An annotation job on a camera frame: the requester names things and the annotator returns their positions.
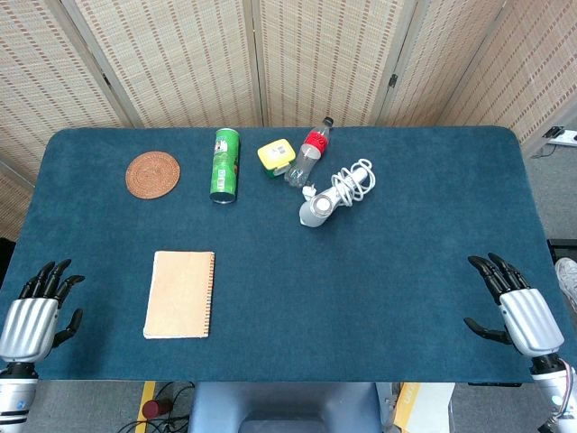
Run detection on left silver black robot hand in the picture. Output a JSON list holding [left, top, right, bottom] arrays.
[[0, 258, 87, 366]]

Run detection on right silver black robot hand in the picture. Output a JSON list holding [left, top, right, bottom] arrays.
[[463, 253, 566, 364]]

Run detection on tan spiral notebook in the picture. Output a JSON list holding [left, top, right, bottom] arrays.
[[142, 250, 216, 341]]

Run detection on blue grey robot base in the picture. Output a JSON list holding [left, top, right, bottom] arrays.
[[187, 382, 384, 433]]

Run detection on white sneaker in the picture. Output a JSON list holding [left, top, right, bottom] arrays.
[[554, 257, 577, 317]]

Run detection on cardboard box with yellow print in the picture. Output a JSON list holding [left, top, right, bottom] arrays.
[[391, 382, 456, 433]]

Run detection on red round canister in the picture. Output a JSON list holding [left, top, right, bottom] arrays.
[[142, 399, 172, 419]]

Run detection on white power strip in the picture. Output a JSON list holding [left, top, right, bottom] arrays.
[[542, 126, 577, 148]]

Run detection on round woven rattan coaster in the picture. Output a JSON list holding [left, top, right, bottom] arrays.
[[124, 151, 181, 200]]

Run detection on white hair dryer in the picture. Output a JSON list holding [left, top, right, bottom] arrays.
[[298, 164, 373, 229]]

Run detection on green chips can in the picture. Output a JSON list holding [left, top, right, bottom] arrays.
[[208, 127, 241, 206]]

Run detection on blue table cloth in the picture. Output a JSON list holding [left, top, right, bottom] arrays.
[[0, 125, 577, 384]]

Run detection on clear bottle with red label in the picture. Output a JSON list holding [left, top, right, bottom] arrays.
[[283, 116, 334, 189]]

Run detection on yellow green lidded box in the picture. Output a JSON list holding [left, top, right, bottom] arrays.
[[256, 139, 298, 179]]

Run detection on woven folding screen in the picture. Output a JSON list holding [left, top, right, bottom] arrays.
[[0, 0, 577, 244]]

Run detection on black floor cables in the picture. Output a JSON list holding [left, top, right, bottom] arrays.
[[117, 382, 196, 433]]

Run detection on white hair dryer cable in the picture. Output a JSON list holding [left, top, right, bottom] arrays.
[[300, 158, 377, 208]]

